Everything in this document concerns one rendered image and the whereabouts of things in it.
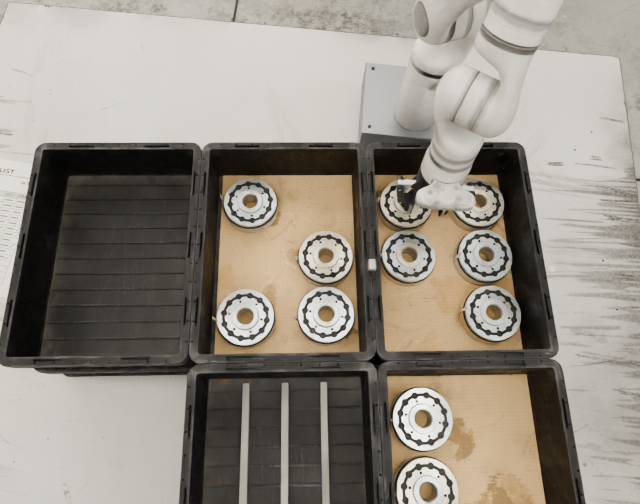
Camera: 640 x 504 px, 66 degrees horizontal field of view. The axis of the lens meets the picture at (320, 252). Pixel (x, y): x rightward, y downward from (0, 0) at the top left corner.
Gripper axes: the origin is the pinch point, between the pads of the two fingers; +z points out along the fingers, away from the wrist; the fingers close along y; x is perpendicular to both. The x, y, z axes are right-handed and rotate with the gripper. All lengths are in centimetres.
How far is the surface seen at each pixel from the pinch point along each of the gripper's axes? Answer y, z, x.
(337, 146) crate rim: 17.7, -5.8, -8.0
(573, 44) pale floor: -80, 85, -130
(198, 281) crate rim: 38.5, -5.2, 20.2
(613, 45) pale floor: -97, 86, -132
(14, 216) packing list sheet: 88, 16, 3
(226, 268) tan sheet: 36.4, 4.6, 14.3
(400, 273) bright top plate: 3.9, 2.4, 12.7
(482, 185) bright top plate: -11.4, 2.1, -7.1
